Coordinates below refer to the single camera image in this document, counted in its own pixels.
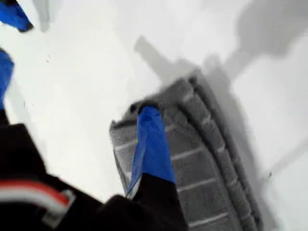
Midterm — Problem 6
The red white servo wire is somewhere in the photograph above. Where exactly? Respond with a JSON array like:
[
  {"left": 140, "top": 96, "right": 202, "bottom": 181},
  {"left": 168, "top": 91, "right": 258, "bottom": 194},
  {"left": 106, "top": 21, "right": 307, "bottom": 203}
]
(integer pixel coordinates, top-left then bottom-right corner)
[{"left": 0, "top": 179, "right": 77, "bottom": 227}]

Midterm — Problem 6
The grey white-striped towel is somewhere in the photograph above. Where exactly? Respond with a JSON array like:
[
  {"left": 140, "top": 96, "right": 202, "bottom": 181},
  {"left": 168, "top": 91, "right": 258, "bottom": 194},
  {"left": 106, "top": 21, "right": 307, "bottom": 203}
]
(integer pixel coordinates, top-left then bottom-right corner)
[{"left": 108, "top": 72, "right": 265, "bottom": 231}]

